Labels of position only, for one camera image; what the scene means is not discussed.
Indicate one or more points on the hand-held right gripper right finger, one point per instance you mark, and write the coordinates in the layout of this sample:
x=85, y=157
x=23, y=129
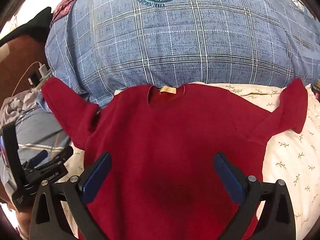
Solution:
x=228, y=177

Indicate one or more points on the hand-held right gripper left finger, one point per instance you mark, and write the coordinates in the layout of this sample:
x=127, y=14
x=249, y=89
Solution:
x=96, y=180

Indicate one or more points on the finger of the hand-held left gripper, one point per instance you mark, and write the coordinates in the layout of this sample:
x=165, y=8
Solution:
x=60, y=156
x=40, y=155

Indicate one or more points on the red sweater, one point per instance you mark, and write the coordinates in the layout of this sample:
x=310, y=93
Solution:
x=162, y=130

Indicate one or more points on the person's left forearm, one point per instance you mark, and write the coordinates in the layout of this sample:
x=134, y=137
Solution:
x=23, y=225

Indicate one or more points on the grey crumpled cloth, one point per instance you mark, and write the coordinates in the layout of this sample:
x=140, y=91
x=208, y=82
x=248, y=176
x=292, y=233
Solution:
x=15, y=105

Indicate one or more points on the cream leaf-print bedsheet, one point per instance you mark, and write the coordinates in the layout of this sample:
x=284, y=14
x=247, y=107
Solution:
x=287, y=167

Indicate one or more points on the small black device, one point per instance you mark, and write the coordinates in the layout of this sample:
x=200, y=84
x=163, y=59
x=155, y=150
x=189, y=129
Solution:
x=34, y=78

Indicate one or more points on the white charger plug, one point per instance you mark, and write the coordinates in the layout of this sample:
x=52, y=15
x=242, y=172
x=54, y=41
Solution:
x=43, y=70

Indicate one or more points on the brown wooden headboard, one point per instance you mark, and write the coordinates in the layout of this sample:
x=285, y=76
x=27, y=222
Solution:
x=17, y=62

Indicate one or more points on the black cloth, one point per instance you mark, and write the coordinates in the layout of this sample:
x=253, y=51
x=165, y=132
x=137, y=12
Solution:
x=32, y=27

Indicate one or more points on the maroon patterned cloth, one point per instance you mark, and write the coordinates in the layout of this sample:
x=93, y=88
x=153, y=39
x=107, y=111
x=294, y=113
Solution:
x=65, y=5

